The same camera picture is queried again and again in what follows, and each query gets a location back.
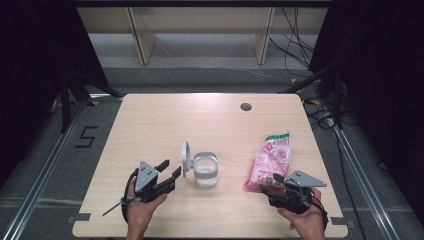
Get black floor cables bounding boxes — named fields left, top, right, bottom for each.
left=304, top=99, right=368, bottom=240

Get bundle of black hanging cables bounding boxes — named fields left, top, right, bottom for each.
left=269, top=7, right=316, bottom=78

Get right hand-held gripper black cable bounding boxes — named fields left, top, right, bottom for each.
left=309, top=195, right=330, bottom=232

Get aluminium floor rail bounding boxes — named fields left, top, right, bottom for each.
left=333, top=126, right=401, bottom=240
left=1, top=96, right=88, bottom=240

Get black table bracket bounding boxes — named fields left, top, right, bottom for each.
left=66, top=212, right=92, bottom=224
left=330, top=216, right=355, bottom=230

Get black metal stand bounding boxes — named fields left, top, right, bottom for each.
left=59, top=69, right=123, bottom=134
left=279, top=64, right=344, bottom=129

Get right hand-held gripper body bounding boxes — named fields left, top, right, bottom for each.
left=268, top=169, right=328, bottom=214

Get person's right hand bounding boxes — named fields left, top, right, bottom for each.
left=277, top=187, right=326, bottom=240

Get clear jar with white lid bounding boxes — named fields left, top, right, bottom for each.
left=181, top=141, right=219, bottom=188

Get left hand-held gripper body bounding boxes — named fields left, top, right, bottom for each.
left=134, top=160, right=178, bottom=203

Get pink and white plastic bag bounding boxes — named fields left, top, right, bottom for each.
left=244, top=130, right=292, bottom=191

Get person's left hand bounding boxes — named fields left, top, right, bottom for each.
left=126, top=178, right=168, bottom=240

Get black curtain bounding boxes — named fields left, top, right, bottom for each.
left=0, top=0, right=109, bottom=188
left=309, top=0, right=424, bottom=228

